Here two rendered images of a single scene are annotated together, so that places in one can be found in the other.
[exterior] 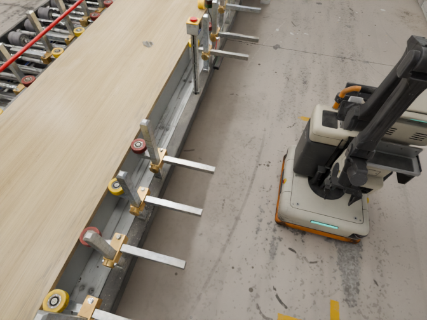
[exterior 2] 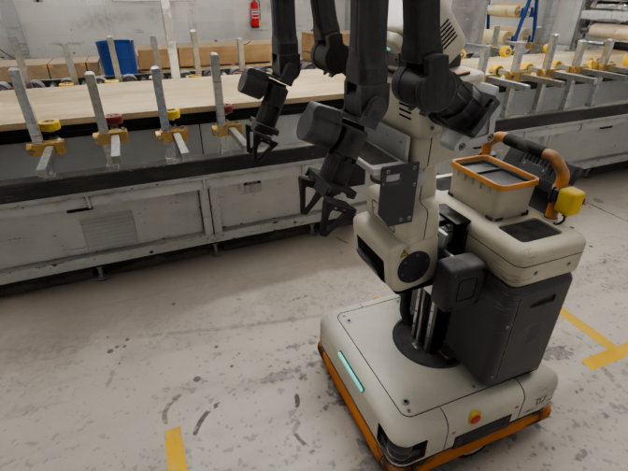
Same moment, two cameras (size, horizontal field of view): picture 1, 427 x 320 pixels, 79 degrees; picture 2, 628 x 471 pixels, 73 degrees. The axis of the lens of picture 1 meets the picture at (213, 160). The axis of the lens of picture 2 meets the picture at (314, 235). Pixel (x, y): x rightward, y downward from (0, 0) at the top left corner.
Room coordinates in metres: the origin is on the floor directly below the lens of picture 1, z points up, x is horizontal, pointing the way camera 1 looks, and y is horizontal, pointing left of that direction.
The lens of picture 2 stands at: (-0.03, -1.55, 1.39)
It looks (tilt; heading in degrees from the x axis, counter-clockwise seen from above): 30 degrees down; 54
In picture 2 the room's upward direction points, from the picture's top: straight up
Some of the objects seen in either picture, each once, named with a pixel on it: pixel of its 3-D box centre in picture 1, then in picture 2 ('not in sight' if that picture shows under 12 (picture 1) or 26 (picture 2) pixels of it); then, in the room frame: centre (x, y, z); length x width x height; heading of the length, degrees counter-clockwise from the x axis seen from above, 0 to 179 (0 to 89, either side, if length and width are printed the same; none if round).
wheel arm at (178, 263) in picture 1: (136, 252); (116, 143); (0.29, 0.32, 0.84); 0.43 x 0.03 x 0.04; 77
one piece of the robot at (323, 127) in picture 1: (344, 149); (466, 264); (1.08, -0.89, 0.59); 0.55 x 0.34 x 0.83; 76
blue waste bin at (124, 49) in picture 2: not in sight; (121, 64); (1.59, 5.88, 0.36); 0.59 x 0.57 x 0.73; 77
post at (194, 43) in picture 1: (195, 65); not in sight; (1.48, 0.14, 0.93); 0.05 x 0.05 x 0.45; 77
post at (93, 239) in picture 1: (110, 254); (104, 131); (0.28, 0.42, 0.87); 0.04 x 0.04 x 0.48; 77
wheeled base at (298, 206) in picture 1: (321, 190); (426, 362); (0.99, -0.87, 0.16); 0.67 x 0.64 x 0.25; 166
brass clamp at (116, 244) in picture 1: (115, 250); (111, 136); (0.30, 0.41, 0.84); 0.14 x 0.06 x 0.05; 167
